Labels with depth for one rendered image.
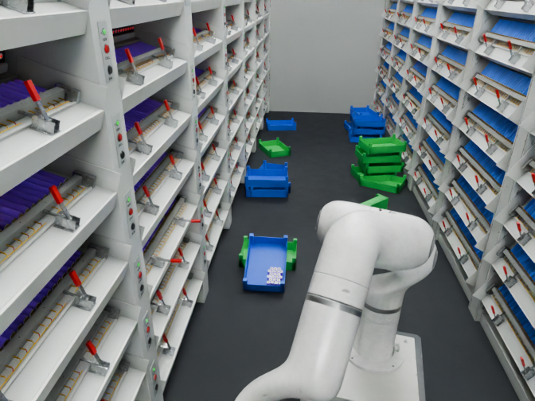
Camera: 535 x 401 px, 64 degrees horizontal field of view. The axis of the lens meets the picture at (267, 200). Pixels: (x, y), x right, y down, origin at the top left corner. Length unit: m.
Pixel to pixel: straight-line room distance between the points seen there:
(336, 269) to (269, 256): 1.62
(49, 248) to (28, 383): 0.23
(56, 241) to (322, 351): 0.52
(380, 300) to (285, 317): 0.82
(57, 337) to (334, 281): 0.56
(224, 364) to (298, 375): 1.17
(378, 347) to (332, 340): 0.72
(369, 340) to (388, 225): 0.65
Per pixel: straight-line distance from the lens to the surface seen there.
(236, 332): 1.95
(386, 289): 1.26
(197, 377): 1.79
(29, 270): 0.82
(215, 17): 2.32
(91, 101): 1.00
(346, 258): 0.67
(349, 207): 0.85
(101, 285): 1.08
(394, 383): 1.38
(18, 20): 0.78
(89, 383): 1.13
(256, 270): 2.22
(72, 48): 1.00
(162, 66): 1.47
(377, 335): 1.35
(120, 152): 1.06
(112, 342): 1.21
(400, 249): 0.78
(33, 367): 0.92
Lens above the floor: 1.33
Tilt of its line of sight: 26 degrees down
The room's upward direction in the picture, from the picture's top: 1 degrees clockwise
